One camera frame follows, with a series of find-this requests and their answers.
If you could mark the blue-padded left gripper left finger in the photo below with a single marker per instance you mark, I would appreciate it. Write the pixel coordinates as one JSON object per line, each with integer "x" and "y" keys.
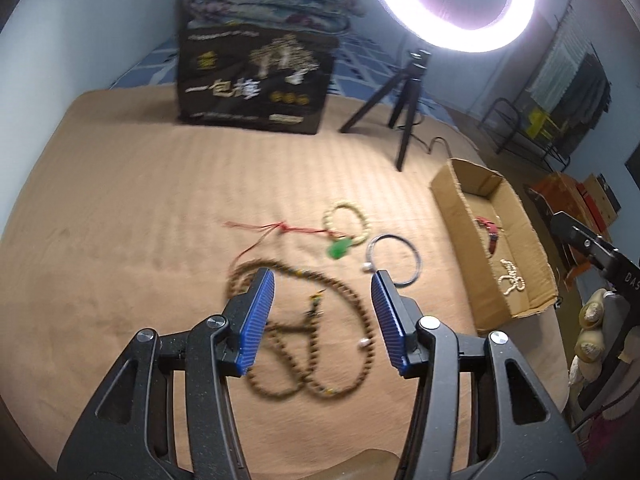
{"x": 247, "y": 315}

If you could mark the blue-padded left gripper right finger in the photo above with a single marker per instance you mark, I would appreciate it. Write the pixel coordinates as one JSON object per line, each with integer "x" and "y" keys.
{"x": 397, "y": 316}

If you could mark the red string jade pendant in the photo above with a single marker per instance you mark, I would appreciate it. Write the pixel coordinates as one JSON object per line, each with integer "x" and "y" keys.
{"x": 281, "y": 228}

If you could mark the cardboard boxes on table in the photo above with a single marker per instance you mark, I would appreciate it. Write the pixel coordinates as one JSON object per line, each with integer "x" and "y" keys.
{"x": 600, "y": 200}

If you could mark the orange covered low table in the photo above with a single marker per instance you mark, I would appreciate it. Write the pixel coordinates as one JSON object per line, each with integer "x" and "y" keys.
{"x": 561, "y": 194}

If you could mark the beige slippers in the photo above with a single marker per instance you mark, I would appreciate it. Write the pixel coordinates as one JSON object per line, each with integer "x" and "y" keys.
{"x": 599, "y": 320}

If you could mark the cardboard box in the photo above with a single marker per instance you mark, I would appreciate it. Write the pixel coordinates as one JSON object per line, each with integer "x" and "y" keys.
{"x": 504, "y": 268}

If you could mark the yellow box on rack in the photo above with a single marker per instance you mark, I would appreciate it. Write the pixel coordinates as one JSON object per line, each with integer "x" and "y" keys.
{"x": 541, "y": 127}

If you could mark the black clothes rack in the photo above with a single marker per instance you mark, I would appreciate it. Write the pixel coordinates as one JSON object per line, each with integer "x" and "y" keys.
{"x": 569, "y": 83}

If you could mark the black mini tripod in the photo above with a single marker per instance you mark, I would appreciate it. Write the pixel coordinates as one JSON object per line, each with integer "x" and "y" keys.
{"x": 410, "y": 79}

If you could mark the black printed snack bag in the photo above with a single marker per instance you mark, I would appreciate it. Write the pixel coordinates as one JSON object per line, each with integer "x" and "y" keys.
{"x": 251, "y": 77}

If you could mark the blue checked bedsheet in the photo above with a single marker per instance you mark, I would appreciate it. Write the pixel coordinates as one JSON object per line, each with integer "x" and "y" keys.
{"x": 360, "y": 68}

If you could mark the red strap wristwatch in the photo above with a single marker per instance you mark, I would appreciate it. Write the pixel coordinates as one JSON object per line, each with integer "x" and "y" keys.
{"x": 492, "y": 232}

